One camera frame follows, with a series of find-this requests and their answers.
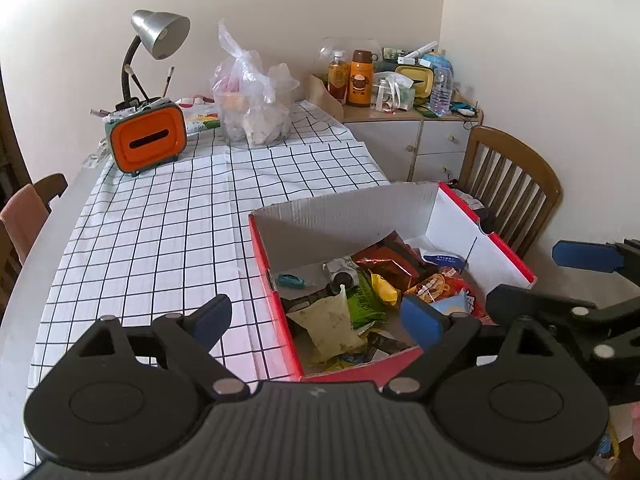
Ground pale yellow snack packet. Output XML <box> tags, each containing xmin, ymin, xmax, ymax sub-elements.
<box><xmin>286</xmin><ymin>285</ymin><xmax>369</xmax><ymax>367</ymax></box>

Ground red snack packet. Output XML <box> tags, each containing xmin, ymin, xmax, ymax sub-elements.
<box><xmin>405</xmin><ymin>270</ymin><xmax>489</xmax><ymax>319</ymax></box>

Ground colourful flat packet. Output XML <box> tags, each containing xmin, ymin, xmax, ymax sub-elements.
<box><xmin>177</xmin><ymin>94</ymin><xmax>221</xmax><ymax>136</ymax></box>

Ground orange thermos bottle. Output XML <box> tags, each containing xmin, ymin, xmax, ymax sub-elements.
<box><xmin>348</xmin><ymin>50</ymin><xmax>380</xmax><ymax>109</ymax></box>

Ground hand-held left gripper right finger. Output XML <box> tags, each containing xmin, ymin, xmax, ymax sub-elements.
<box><xmin>381</xmin><ymin>295</ymin><xmax>591</xmax><ymax>402</ymax></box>

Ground clear water bottle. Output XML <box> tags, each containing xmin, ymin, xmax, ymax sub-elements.
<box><xmin>431</xmin><ymin>62</ymin><xmax>454</xmax><ymax>117</ymax></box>

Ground light blue snack packet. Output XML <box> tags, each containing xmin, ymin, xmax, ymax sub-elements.
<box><xmin>430</xmin><ymin>292</ymin><xmax>477</xmax><ymax>317</ymax></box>

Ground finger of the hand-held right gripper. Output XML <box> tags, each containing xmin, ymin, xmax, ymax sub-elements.
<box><xmin>486</xmin><ymin>284</ymin><xmax>640</xmax><ymax>361</ymax></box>
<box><xmin>552</xmin><ymin>240</ymin><xmax>640</xmax><ymax>276</ymax></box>

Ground black snack packet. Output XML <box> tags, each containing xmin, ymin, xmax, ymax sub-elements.
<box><xmin>282</xmin><ymin>282</ymin><xmax>347</xmax><ymax>334</ymax></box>

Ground white tube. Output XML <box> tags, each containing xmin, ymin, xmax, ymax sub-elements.
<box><xmin>404</xmin><ymin>42</ymin><xmax>439</xmax><ymax>60</ymax></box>

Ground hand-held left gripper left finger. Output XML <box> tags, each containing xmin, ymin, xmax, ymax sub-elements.
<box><xmin>42</xmin><ymin>294</ymin><xmax>250</xmax><ymax>402</ymax></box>

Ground cardboard holder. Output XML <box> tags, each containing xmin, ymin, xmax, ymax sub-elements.
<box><xmin>307</xmin><ymin>74</ymin><xmax>345</xmax><ymax>120</ymax></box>

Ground yellow bag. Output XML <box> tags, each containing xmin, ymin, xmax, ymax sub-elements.
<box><xmin>596</xmin><ymin>429</ymin><xmax>624</xmax><ymax>477</ymax></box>

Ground white plastic bag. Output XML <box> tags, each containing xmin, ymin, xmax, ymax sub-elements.
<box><xmin>372</xmin><ymin>72</ymin><xmax>416</xmax><ymax>114</ymax></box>

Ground checked tablecloth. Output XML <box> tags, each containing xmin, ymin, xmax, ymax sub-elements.
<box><xmin>25</xmin><ymin>100</ymin><xmax>392</xmax><ymax>467</ymax></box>

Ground red cardboard box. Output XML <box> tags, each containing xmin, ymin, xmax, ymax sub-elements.
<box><xmin>248</xmin><ymin>181</ymin><xmax>537</xmax><ymax>386</ymax></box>

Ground clear plastic bag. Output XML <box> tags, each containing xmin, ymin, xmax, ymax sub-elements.
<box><xmin>210</xmin><ymin>19</ymin><xmax>301</xmax><ymax>147</ymax></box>

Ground small yellow snack packet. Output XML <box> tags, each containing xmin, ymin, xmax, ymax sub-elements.
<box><xmin>370</xmin><ymin>272</ymin><xmax>402</xmax><ymax>309</ymax></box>

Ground wooden chair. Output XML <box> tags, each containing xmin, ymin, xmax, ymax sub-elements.
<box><xmin>0</xmin><ymin>173</ymin><xmax>69</xmax><ymax>302</ymax></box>
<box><xmin>457</xmin><ymin>126</ymin><xmax>562</xmax><ymax>262</ymax></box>

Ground brown snack packet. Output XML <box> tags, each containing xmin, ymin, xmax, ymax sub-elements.
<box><xmin>351</xmin><ymin>230</ymin><xmax>427</xmax><ymax>292</ymax></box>

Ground orange tissue box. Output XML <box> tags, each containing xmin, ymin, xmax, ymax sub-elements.
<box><xmin>103</xmin><ymin>101</ymin><xmax>188</xmax><ymax>179</ymax></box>

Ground yellow drink bottle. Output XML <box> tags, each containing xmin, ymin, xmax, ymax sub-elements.
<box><xmin>327</xmin><ymin>50</ymin><xmax>350</xmax><ymax>104</ymax></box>

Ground yellow lidded container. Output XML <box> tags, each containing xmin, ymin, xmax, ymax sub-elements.
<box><xmin>395</xmin><ymin>65</ymin><xmax>435</xmax><ymax>100</ymax></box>

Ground silver desk lamp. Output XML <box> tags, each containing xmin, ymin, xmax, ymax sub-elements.
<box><xmin>118</xmin><ymin>9</ymin><xmax>191</xmax><ymax>112</ymax></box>

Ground white sideboard cabinet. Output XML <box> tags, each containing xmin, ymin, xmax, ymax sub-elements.
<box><xmin>307</xmin><ymin>72</ymin><xmax>484</xmax><ymax>184</ymax></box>

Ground white blue snack packet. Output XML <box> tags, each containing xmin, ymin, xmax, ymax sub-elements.
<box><xmin>422</xmin><ymin>250</ymin><xmax>469</xmax><ymax>274</ymax></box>

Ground small crumpled wrappers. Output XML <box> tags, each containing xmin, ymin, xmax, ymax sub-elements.
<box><xmin>82</xmin><ymin>139</ymin><xmax>114</xmax><ymax>169</ymax></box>

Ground green snack packet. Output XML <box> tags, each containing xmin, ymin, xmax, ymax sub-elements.
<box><xmin>345</xmin><ymin>270</ymin><xmax>389</xmax><ymax>332</ymax></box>

